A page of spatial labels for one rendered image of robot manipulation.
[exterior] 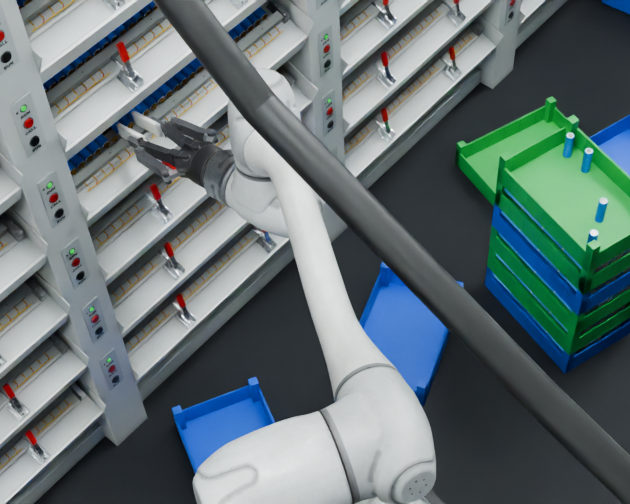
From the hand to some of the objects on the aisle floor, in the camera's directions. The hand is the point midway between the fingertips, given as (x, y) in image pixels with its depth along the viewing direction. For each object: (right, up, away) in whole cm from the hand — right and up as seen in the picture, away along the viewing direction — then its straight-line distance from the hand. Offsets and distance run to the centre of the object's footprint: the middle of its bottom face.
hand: (139, 129), depth 226 cm
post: (+29, -14, +90) cm, 95 cm away
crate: (+15, -69, +50) cm, 87 cm away
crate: (+86, +1, +97) cm, 130 cm away
